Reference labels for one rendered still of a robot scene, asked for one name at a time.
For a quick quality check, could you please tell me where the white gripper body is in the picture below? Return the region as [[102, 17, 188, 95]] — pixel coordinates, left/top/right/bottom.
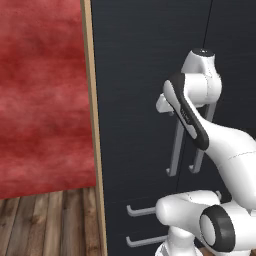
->
[[155, 93, 175, 117]]

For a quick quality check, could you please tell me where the black fridge door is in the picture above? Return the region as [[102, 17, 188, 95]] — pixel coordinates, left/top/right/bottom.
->
[[90, 0, 213, 205], [175, 0, 256, 200]]

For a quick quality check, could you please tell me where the black fridge drawer front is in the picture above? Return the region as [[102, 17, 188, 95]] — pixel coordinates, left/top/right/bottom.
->
[[105, 226, 174, 256], [102, 189, 231, 235]]

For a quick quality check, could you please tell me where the tan wooden side panel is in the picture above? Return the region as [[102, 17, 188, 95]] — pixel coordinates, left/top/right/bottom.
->
[[79, 0, 109, 256]]

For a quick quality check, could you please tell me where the grey fridge door handle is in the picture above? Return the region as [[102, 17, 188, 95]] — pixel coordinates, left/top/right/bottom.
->
[[187, 101, 218, 175], [165, 114, 186, 177]]

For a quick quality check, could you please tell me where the grey fridge drawer handle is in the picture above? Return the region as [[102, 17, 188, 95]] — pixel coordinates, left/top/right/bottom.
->
[[125, 234, 170, 249], [125, 190, 223, 218]]

